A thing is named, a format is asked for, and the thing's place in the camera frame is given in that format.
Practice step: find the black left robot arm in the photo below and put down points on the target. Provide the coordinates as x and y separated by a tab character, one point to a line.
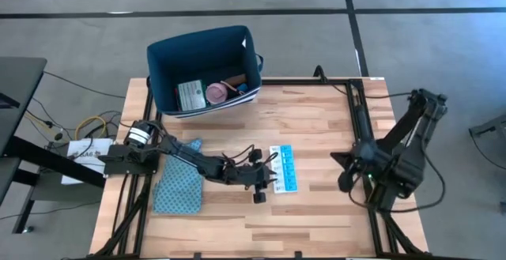
189	159

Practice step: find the navy blue fabric basket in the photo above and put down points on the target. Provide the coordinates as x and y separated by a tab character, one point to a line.
189	54

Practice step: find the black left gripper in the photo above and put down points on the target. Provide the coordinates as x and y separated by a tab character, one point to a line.
255	175

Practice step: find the black aluminium table frame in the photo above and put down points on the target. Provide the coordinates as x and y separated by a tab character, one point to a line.
308	81

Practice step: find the black desk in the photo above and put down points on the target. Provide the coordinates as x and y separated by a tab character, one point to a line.
20	94

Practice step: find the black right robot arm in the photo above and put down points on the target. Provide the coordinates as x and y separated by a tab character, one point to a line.
411	165

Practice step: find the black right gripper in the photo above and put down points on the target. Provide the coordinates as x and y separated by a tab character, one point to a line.
367	155

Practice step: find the teal first aid kit box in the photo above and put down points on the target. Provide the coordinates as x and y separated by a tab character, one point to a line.
191	95

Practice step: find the teal patterned cloth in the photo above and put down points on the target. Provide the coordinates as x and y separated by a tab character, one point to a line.
178	193

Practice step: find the grey metal stand leg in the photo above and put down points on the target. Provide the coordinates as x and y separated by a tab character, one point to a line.
490	125

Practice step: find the blue and white pill organizer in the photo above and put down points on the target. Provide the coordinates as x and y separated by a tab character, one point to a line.
288	173

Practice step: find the white paper sheet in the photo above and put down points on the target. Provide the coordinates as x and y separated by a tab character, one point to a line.
79	173

